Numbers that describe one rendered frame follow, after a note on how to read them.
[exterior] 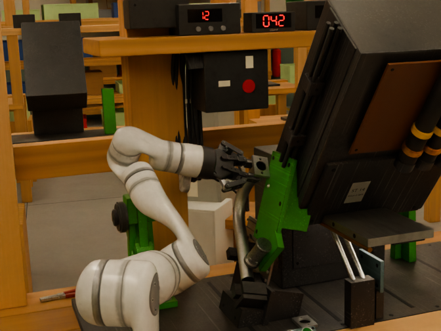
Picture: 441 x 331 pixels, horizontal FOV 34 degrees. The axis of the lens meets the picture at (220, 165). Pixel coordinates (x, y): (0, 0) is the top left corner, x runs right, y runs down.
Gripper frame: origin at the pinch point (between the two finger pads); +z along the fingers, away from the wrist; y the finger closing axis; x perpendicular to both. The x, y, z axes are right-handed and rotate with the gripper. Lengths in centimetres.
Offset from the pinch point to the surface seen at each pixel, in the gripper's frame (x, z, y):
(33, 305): 50, -41, -17
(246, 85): -3.6, -1.1, 23.2
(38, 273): 302, -1, 111
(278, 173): -6.5, 2.9, -4.1
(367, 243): -17.5, 15.1, -26.0
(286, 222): -2.6, 5.4, -14.6
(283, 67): 463, 310, 507
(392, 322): 0.0, 30.9, -34.9
